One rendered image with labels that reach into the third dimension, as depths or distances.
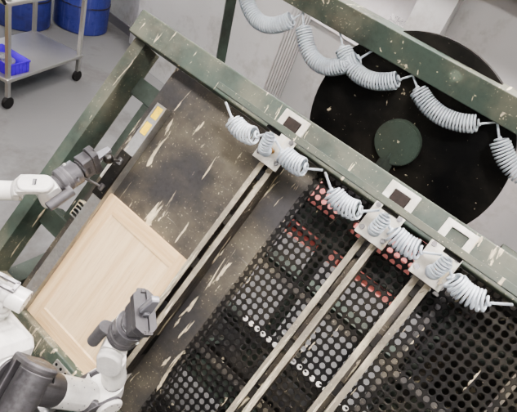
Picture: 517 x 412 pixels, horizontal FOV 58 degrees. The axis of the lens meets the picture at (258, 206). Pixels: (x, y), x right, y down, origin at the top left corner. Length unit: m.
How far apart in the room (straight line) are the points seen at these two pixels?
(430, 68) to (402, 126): 0.23
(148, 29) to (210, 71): 0.32
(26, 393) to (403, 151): 1.44
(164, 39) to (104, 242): 0.78
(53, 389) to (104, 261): 0.59
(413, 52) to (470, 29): 2.58
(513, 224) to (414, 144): 2.79
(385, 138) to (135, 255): 1.04
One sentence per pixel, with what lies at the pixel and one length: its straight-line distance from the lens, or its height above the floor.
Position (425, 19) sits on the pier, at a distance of 4.29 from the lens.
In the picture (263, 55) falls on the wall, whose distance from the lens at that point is 4.79.
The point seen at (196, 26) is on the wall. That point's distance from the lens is 5.37.
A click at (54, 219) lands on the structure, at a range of 2.07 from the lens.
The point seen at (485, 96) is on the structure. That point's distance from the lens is 1.73.
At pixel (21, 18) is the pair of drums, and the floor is 0.15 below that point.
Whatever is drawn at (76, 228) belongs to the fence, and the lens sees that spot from 1.90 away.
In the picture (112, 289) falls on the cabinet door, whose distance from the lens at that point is 1.82.
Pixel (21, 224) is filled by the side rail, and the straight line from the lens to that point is 2.08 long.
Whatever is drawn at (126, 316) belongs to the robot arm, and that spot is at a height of 1.54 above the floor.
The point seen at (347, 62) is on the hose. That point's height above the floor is 2.01.
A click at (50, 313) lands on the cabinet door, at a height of 0.94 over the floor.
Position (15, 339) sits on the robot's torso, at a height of 1.34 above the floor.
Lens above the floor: 2.54
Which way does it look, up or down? 36 degrees down
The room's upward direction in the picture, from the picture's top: 23 degrees clockwise
